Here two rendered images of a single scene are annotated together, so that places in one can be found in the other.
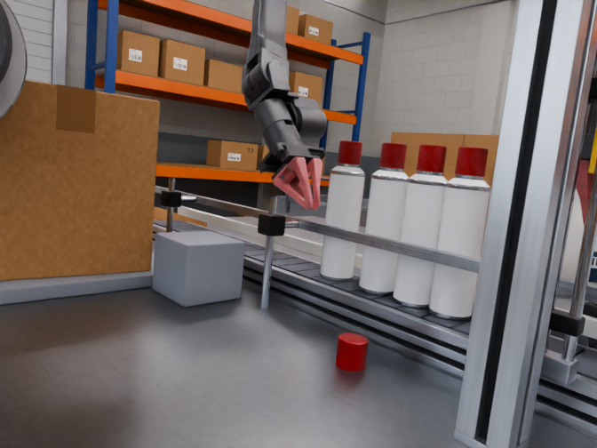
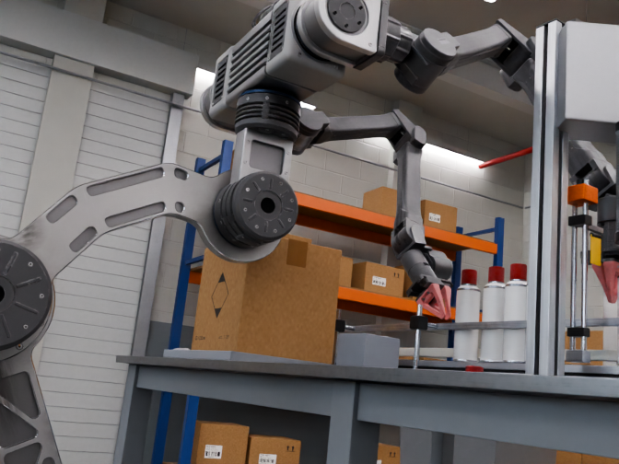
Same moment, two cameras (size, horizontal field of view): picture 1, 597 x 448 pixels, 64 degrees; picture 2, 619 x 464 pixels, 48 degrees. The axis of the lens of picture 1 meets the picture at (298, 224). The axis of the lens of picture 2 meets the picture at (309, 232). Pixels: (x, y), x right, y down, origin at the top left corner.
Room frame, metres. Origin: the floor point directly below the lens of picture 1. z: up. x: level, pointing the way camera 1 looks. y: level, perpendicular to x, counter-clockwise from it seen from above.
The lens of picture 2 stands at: (-0.86, 0.01, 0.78)
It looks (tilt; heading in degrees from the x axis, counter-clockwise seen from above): 13 degrees up; 11
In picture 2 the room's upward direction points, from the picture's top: 6 degrees clockwise
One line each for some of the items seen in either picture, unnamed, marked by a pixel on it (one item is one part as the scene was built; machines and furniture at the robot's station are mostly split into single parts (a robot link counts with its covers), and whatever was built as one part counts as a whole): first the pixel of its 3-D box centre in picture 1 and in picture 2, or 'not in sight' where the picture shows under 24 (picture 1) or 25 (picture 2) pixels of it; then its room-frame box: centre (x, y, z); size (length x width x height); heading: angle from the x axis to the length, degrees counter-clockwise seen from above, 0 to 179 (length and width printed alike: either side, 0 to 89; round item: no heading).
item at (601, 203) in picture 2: not in sight; (614, 213); (0.53, -0.33, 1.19); 0.07 x 0.06 x 0.07; 129
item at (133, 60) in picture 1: (239, 133); (346, 336); (4.80, 0.68, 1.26); 2.77 x 0.60 x 2.51; 129
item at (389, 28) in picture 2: not in sight; (384, 39); (0.34, 0.13, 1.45); 0.09 x 0.08 x 0.12; 39
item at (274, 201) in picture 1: (279, 252); (424, 343); (0.69, 0.02, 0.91); 0.07 x 0.03 x 0.17; 134
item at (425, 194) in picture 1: (422, 226); (517, 313); (0.61, -0.16, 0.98); 0.05 x 0.05 x 0.20
